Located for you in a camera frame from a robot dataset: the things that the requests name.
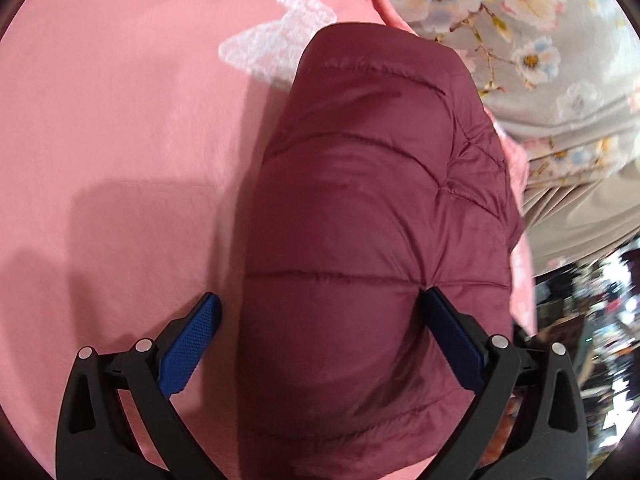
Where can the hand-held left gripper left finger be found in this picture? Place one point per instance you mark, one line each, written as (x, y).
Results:
(187, 350)

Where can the grey floral bed sheet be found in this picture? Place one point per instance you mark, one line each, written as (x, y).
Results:
(540, 50)

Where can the maroon puffer jacket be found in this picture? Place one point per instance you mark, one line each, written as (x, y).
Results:
(375, 230)

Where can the pink blanket with white print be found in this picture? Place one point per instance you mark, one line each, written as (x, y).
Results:
(140, 160)

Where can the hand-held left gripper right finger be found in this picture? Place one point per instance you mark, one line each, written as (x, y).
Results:
(455, 340)

